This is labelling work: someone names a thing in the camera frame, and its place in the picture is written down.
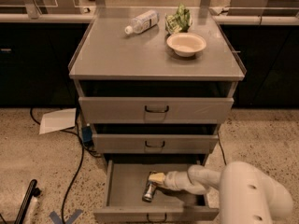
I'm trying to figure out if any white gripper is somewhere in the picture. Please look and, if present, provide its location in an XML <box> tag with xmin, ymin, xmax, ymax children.
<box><xmin>149</xmin><ymin>171</ymin><xmax>191</xmax><ymax>191</ymax></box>

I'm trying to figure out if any clear plastic water bottle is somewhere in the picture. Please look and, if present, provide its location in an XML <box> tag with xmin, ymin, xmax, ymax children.
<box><xmin>124</xmin><ymin>10</ymin><xmax>160</xmax><ymax>35</ymax></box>

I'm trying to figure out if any white bowl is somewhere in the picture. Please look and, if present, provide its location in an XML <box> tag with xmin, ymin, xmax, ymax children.
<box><xmin>166</xmin><ymin>33</ymin><xmax>206</xmax><ymax>57</ymax></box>

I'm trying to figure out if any black bar tool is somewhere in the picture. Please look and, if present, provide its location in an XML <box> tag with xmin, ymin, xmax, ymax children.
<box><xmin>14</xmin><ymin>179</ymin><xmax>41</xmax><ymax>224</ymax></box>

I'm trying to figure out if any black cable left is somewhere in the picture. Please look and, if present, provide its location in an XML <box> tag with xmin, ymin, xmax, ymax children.
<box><xmin>29</xmin><ymin>107</ymin><xmax>103</xmax><ymax>224</ymax></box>

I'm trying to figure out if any grey top drawer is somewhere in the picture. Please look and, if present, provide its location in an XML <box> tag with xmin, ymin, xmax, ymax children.
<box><xmin>79</xmin><ymin>80</ymin><xmax>234</xmax><ymax>124</ymax></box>

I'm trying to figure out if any grey drawer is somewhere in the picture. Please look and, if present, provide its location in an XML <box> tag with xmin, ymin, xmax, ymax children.
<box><xmin>93</xmin><ymin>124</ymin><xmax>218</xmax><ymax>154</ymax></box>
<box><xmin>94</xmin><ymin>157</ymin><xmax>219</xmax><ymax>223</ymax></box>
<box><xmin>79</xmin><ymin>80</ymin><xmax>234</xmax><ymax>124</ymax></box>

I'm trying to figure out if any grey drawer cabinet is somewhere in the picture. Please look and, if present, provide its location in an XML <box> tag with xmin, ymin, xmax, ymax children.
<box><xmin>67</xmin><ymin>7</ymin><xmax>247</xmax><ymax>170</ymax></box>

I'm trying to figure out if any blue power adapter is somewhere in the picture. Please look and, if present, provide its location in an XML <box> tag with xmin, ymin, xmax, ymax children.
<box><xmin>81</xmin><ymin>126</ymin><xmax>93</xmax><ymax>147</ymax></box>

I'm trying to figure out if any grey bottom drawer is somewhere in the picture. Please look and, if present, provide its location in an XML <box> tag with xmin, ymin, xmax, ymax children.
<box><xmin>94</xmin><ymin>157</ymin><xmax>219</xmax><ymax>223</ymax></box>

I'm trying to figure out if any white paper sheet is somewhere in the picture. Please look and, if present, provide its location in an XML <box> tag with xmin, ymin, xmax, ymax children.
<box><xmin>39</xmin><ymin>108</ymin><xmax>76</xmax><ymax>134</ymax></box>

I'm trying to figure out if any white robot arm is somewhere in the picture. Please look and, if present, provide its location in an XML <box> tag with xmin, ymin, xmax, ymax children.
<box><xmin>149</xmin><ymin>161</ymin><xmax>293</xmax><ymax>224</ymax></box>

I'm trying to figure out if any silver blue redbull can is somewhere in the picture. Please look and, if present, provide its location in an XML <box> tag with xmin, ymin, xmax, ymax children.
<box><xmin>142</xmin><ymin>171</ymin><xmax>157</xmax><ymax>203</ymax></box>

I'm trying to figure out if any grey middle drawer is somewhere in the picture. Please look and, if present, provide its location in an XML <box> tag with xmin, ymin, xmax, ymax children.
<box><xmin>93</xmin><ymin>124</ymin><xmax>218</xmax><ymax>154</ymax></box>

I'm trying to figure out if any green chip bag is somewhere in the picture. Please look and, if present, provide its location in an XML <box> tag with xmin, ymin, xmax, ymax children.
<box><xmin>165</xmin><ymin>4</ymin><xmax>192</xmax><ymax>35</ymax></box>

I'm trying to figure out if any long background counter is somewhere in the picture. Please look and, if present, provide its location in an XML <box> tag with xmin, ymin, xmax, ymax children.
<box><xmin>0</xmin><ymin>7</ymin><xmax>299</xmax><ymax>26</ymax></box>

